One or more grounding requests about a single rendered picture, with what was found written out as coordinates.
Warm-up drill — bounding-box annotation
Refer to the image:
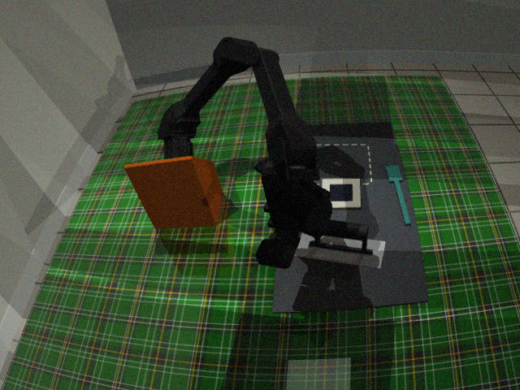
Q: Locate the teal small trowel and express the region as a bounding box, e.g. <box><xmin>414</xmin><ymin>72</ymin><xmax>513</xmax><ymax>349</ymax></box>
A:
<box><xmin>385</xmin><ymin>165</ymin><xmax>411</xmax><ymax>225</ymax></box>

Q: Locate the beige square tile with black centre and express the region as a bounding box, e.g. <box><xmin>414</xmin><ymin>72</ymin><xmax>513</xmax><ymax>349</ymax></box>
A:
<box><xmin>323</xmin><ymin>179</ymin><xmax>361</xmax><ymax>209</ymax></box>

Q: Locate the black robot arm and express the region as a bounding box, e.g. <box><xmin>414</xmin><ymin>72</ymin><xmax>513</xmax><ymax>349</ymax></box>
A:
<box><xmin>157</xmin><ymin>37</ymin><xmax>332</xmax><ymax>239</ymax></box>

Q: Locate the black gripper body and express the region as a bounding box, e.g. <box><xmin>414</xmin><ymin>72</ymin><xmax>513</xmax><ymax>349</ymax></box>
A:
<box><xmin>255</xmin><ymin>202</ymin><xmax>296</xmax><ymax>269</ymax></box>

